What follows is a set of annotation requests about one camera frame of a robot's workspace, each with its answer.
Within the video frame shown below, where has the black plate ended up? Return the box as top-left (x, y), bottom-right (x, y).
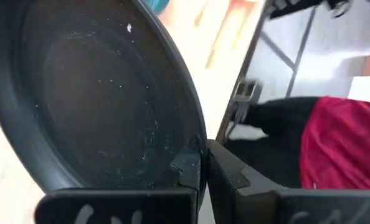
top-left (0, 0), bottom-right (208, 215)

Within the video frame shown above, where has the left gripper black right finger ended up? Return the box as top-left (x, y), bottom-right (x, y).
top-left (206, 139), bottom-right (370, 224)

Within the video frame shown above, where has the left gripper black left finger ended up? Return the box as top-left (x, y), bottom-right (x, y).
top-left (34, 146), bottom-right (203, 224)

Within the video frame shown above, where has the magenta plate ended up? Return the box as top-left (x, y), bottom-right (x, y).
top-left (299, 95), bottom-right (370, 190)

